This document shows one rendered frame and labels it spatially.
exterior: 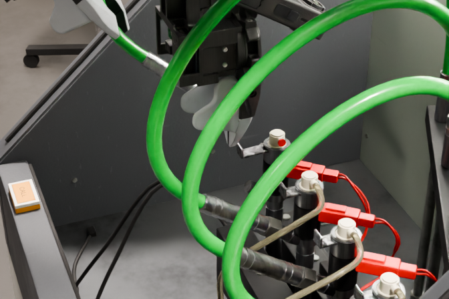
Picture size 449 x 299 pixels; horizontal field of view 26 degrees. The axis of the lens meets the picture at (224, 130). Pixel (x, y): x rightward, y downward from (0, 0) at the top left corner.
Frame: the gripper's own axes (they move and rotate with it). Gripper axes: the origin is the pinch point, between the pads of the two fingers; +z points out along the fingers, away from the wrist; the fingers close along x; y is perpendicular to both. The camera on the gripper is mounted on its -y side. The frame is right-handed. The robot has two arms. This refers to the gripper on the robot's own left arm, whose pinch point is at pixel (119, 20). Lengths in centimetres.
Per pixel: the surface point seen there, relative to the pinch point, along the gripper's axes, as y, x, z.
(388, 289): -12.9, 20.5, 32.7
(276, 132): -6.3, 0.9, 19.2
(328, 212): -7.7, 7.3, 27.7
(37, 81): 130, -202, -15
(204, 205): -1.2, 14.1, 19.0
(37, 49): 125, -208, -24
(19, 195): 27.8, -5.6, 8.0
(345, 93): -2.0, -41.5, 26.5
